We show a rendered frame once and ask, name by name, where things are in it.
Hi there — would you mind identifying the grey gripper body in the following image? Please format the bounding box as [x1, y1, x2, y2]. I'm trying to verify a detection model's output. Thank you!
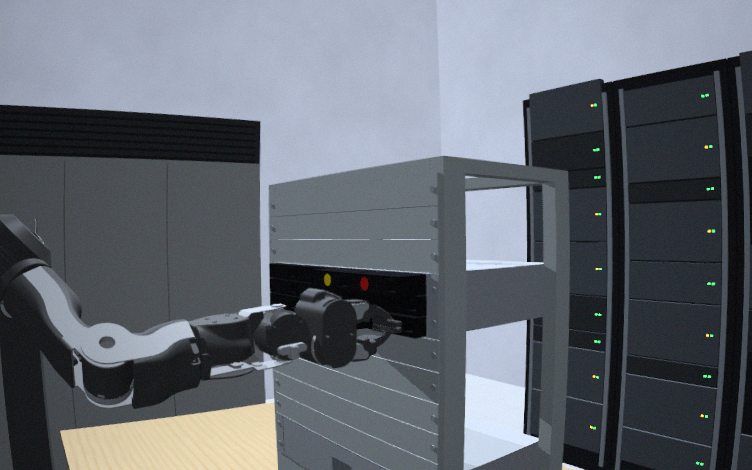
[293, 288, 357, 368]

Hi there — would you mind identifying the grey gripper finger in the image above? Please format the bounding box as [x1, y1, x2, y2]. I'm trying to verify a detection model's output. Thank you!
[346, 299, 402, 328]
[352, 323, 402, 362]

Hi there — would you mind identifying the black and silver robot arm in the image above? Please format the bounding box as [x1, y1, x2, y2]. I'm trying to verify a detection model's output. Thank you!
[0, 214, 310, 409]

